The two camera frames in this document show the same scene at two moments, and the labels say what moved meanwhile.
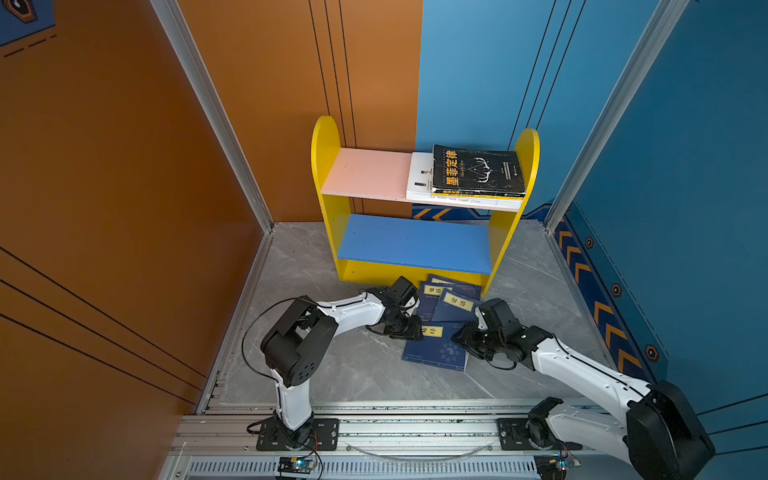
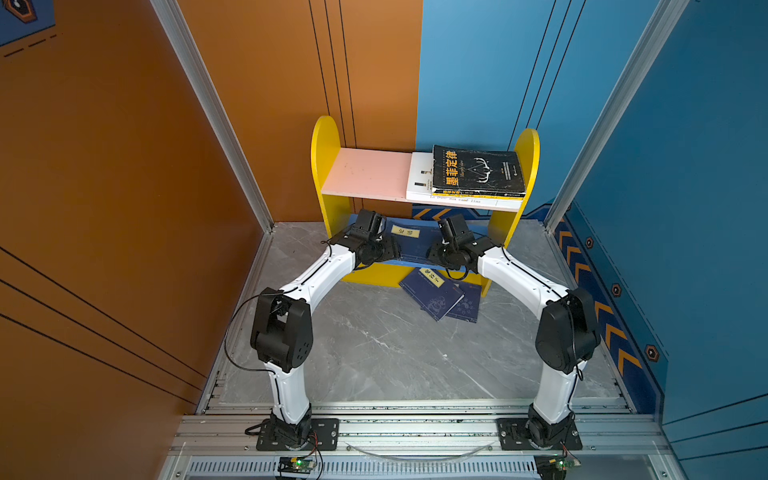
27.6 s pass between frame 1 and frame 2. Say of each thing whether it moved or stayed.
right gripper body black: moved
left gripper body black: moved
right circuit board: stayed
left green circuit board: stayed
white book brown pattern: stayed
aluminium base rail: stayed
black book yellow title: stayed
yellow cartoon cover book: stayed
